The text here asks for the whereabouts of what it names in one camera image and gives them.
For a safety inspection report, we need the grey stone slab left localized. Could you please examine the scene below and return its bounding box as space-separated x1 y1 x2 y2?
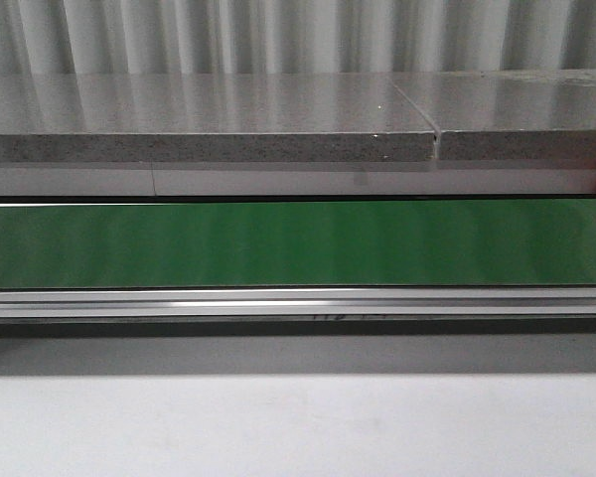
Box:
0 74 435 163

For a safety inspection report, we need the grey stone slab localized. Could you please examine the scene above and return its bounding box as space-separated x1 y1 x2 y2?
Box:
0 74 435 163
390 71 596 167

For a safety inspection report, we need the green conveyor belt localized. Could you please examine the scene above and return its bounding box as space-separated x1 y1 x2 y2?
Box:
0 199 596 289

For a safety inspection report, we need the grey stone slab right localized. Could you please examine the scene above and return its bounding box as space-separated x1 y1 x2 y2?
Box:
390 71 596 167

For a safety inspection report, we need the grey corrugated curtain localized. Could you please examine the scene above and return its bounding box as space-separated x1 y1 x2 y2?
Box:
0 1 596 75

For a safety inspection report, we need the aluminium conveyor side rail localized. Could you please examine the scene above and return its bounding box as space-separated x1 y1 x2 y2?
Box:
0 285 596 333

